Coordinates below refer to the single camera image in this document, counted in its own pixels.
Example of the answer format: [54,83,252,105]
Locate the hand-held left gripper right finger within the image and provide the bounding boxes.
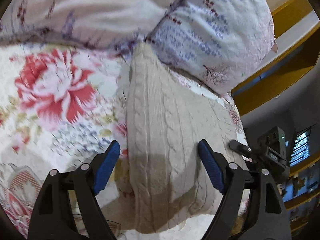
[197,139,293,240]

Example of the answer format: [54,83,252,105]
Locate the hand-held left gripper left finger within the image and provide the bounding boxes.
[27,140,121,240]

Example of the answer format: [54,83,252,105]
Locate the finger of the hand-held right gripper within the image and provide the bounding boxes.
[229,140,253,159]

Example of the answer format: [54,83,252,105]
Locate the beige cable-knit sweater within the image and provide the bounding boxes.
[117,42,247,233]

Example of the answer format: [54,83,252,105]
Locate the barred window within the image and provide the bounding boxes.
[289,127,313,167]

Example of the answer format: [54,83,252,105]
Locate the yellow wooden shelf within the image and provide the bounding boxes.
[281,150,320,232]

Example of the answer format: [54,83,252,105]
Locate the floral bedspread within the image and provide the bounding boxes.
[0,42,252,240]

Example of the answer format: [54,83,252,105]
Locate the white lavender-print pillow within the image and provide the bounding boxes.
[145,0,279,97]

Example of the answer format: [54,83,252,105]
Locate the pink floral pillow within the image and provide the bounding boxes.
[0,0,200,55]

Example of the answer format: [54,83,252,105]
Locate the yellow wooden frame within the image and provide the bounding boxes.
[230,0,320,117]

